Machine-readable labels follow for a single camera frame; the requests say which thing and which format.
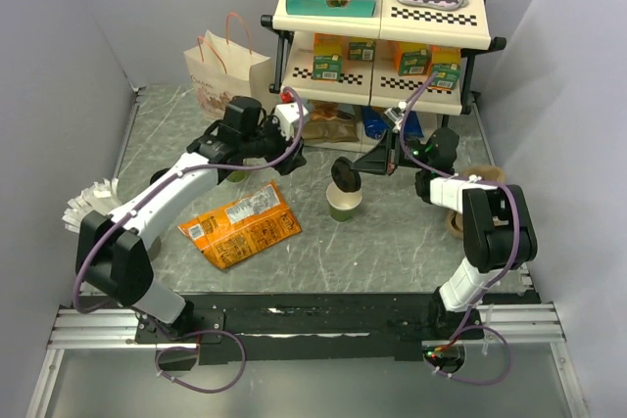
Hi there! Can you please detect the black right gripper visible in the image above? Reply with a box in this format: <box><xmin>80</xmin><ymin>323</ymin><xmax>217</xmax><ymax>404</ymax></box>
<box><xmin>350</xmin><ymin>128</ymin><xmax>432</xmax><ymax>176</ymax></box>

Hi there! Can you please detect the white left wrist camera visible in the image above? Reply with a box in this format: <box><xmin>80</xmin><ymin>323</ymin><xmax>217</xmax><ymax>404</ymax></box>
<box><xmin>273</xmin><ymin>102</ymin><xmax>309</xmax><ymax>141</ymax></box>

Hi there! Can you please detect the black plastic cup lid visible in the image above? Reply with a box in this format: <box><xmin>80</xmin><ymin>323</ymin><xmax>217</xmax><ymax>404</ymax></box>
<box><xmin>331</xmin><ymin>157</ymin><xmax>362</xmax><ymax>193</ymax></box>
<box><xmin>149</xmin><ymin>168</ymin><xmax>169</xmax><ymax>186</ymax></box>

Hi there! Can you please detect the blue chips bag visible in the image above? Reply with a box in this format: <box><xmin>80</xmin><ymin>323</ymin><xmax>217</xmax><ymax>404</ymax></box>
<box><xmin>362</xmin><ymin>107</ymin><xmax>424</xmax><ymax>139</ymax></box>

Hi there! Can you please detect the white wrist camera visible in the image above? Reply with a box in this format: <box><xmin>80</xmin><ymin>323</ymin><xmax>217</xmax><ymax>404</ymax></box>
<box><xmin>273</xmin><ymin>102</ymin><xmax>309</xmax><ymax>141</ymax></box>
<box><xmin>382</xmin><ymin>107</ymin><xmax>405</xmax><ymax>133</ymax></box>

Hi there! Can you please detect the green paper coffee cup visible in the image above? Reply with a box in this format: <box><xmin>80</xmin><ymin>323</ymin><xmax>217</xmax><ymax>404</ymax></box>
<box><xmin>226</xmin><ymin>170</ymin><xmax>251</xmax><ymax>183</ymax></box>
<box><xmin>326</xmin><ymin>182</ymin><xmax>362</xmax><ymax>222</ymax></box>

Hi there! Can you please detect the cream black three-tier shelf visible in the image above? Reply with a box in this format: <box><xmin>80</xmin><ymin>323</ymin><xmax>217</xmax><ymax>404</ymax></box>
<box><xmin>261</xmin><ymin>0</ymin><xmax>506</xmax><ymax>135</ymax></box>

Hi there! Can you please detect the orange green snack box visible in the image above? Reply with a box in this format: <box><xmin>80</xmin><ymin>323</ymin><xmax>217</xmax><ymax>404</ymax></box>
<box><xmin>348</xmin><ymin>37</ymin><xmax>376</xmax><ymax>62</ymax></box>
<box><xmin>427</xmin><ymin>45</ymin><xmax>461</xmax><ymax>91</ymax></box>
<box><xmin>312</xmin><ymin>33</ymin><xmax>343</xmax><ymax>81</ymax></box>
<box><xmin>390</xmin><ymin>41</ymin><xmax>431</xmax><ymax>76</ymax></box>

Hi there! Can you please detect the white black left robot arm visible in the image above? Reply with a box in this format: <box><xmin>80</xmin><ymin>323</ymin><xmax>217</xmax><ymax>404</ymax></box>
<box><xmin>72</xmin><ymin>88</ymin><xmax>308</xmax><ymax>342</ymax></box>

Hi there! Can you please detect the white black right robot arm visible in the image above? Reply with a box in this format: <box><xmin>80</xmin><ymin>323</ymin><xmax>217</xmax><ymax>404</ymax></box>
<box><xmin>341</xmin><ymin>127</ymin><xmax>538</xmax><ymax>339</ymax></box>

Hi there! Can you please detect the white Cream Bear paper bag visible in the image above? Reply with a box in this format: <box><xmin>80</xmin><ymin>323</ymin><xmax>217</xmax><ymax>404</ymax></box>
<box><xmin>183</xmin><ymin>29</ymin><xmax>279</xmax><ymax>120</ymax></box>

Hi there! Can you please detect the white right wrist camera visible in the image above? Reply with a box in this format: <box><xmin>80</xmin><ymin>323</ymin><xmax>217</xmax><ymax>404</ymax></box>
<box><xmin>382</xmin><ymin>107</ymin><xmax>405</xmax><ymax>133</ymax></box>

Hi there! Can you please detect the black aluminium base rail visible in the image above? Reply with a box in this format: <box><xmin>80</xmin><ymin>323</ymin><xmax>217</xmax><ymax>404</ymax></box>
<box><xmin>46</xmin><ymin>293</ymin><xmax>567</xmax><ymax>380</ymax></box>

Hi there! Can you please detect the brown cardboard cup carrier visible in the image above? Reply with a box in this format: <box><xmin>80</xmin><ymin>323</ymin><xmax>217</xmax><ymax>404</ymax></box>
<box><xmin>445</xmin><ymin>164</ymin><xmax>506</xmax><ymax>240</ymax></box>

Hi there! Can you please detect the white paper straws bundle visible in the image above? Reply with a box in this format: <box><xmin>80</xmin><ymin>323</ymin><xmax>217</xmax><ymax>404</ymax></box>
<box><xmin>62</xmin><ymin>178</ymin><xmax>122</xmax><ymax>233</ymax></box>

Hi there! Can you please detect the brown chips bag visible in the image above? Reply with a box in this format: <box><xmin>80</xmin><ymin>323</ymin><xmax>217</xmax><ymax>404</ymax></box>
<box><xmin>303</xmin><ymin>100</ymin><xmax>359</xmax><ymax>144</ymax></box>

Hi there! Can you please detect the orange chips bag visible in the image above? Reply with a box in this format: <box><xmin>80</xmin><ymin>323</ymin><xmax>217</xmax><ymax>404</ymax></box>
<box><xmin>178</xmin><ymin>181</ymin><xmax>302</xmax><ymax>270</ymax></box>

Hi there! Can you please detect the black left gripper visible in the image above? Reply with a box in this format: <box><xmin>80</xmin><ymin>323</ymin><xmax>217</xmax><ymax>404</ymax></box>
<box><xmin>242</xmin><ymin>109</ymin><xmax>307</xmax><ymax>175</ymax></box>

